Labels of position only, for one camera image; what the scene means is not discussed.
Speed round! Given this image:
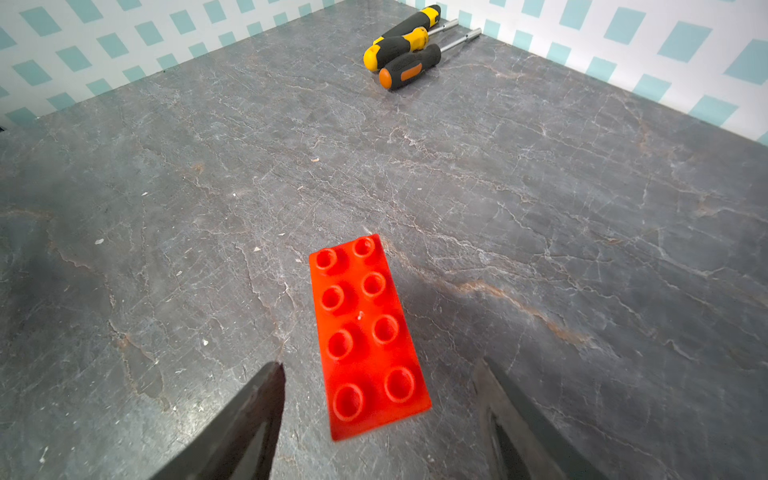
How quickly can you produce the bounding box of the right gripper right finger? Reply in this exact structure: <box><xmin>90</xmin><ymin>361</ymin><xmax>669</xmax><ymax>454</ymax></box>
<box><xmin>473</xmin><ymin>357</ymin><xmax>605</xmax><ymax>479</ymax></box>

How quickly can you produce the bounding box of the red lego brick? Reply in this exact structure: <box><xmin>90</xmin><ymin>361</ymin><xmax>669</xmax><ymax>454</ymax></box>
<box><xmin>309</xmin><ymin>234</ymin><xmax>432</xmax><ymax>441</ymax></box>

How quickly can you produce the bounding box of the thick yellow black screwdriver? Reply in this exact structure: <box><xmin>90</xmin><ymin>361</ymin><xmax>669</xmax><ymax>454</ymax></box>
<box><xmin>373</xmin><ymin>4</ymin><xmax>459</xmax><ymax>50</ymax></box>

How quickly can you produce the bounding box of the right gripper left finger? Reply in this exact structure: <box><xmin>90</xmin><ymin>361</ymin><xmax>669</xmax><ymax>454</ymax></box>
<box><xmin>153</xmin><ymin>361</ymin><xmax>286</xmax><ymax>479</ymax></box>

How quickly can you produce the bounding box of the orange black screwdriver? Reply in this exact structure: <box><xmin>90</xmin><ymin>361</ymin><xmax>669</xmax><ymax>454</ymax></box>
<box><xmin>379</xmin><ymin>29</ymin><xmax>482</xmax><ymax>91</ymax></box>

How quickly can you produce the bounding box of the small yellow screwdriver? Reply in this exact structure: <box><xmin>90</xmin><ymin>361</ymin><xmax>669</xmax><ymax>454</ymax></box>
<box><xmin>362</xmin><ymin>17</ymin><xmax>460</xmax><ymax>73</ymax></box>

